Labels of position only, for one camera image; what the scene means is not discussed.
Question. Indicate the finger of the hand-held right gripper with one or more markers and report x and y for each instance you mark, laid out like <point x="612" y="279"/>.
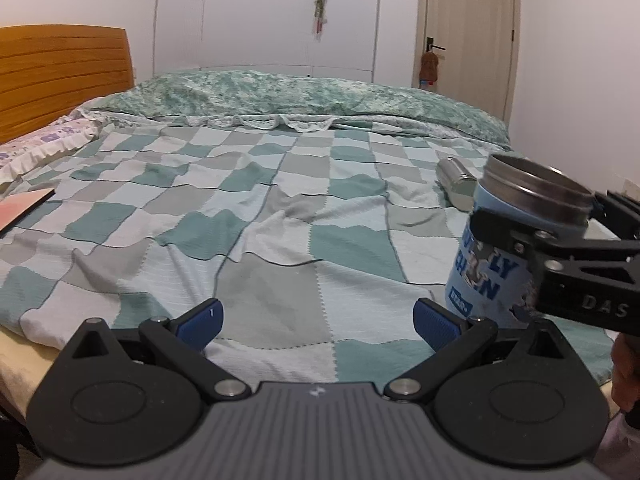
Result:
<point x="497" y="232"/>
<point x="620" y="210"/>

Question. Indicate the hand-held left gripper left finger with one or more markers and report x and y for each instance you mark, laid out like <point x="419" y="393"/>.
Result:
<point x="200" y="325"/>

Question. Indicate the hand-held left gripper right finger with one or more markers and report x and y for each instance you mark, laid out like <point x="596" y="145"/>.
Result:
<point x="436" y="327"/>

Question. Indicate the blue printed steel cup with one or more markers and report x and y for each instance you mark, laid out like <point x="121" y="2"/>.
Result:
<point x="492" y="272"/>

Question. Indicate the person's right forearm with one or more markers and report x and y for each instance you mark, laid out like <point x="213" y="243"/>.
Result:
<point x="617" y="452"/>

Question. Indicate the plain steel cup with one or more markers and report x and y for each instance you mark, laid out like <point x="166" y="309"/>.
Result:
<point x="456" y="180"/>

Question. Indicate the person's right hand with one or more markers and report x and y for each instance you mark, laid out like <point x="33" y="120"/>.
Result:
<point x="627" y="372"/>

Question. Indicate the green checkered blanket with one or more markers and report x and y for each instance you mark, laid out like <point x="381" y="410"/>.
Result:
<point x="280" y="240"/>

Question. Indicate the brown hanging pouch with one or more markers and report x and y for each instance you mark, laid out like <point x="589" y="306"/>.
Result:
<point x="429" y="67"/>

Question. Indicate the beige door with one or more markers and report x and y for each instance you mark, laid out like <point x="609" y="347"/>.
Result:
<point x="467" y="35"/>

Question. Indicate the white lace-edged sheet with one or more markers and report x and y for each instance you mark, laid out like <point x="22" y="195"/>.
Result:
<point x="250" y="122"/>

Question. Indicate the red book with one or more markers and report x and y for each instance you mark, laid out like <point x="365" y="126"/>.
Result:
<point x="20" y="207"/>

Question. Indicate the purple floral pillow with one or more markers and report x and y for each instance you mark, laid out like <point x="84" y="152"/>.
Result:
<point x="45" y="140"/>

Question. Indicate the green floral quilt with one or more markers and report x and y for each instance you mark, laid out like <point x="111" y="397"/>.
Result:
<point x="300" y="92"/>

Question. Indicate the hanging tassel ornament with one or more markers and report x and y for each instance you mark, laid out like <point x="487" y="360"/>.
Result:
<point x="319" y="10"/>

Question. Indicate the wooden headboard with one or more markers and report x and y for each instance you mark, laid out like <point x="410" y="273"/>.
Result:
<point x="60" y="75"/>

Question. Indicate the white wardrobe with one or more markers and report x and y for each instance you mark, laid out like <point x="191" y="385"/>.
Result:
<point x="265" y="15"/>

